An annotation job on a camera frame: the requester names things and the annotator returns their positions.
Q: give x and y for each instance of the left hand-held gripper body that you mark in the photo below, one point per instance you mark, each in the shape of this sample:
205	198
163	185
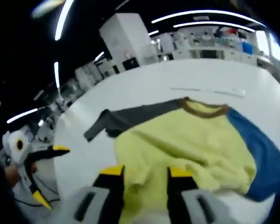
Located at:
17	149

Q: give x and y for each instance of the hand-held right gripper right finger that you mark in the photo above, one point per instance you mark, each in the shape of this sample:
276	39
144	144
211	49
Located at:
184	198

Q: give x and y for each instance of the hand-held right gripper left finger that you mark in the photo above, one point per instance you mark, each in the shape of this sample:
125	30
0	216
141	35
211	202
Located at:
107	193

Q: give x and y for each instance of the yellow blue grey garment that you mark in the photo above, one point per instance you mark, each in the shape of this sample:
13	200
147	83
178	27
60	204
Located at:
177	144

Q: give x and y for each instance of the person's left hand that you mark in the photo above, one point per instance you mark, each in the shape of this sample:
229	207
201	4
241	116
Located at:
12	176

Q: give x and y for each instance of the black office chair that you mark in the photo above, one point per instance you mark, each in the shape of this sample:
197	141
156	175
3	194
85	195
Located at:
130	63

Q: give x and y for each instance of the white square pillar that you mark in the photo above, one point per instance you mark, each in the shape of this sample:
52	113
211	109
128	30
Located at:
126	37

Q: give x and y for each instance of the white lab counter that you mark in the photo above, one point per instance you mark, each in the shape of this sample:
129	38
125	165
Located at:
212	54

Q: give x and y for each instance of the blue plastic bin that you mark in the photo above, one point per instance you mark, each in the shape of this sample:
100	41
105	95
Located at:
248	47

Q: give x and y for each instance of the curved ceiling light strip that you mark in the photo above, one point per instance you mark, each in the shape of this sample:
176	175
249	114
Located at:
212	23
207	11

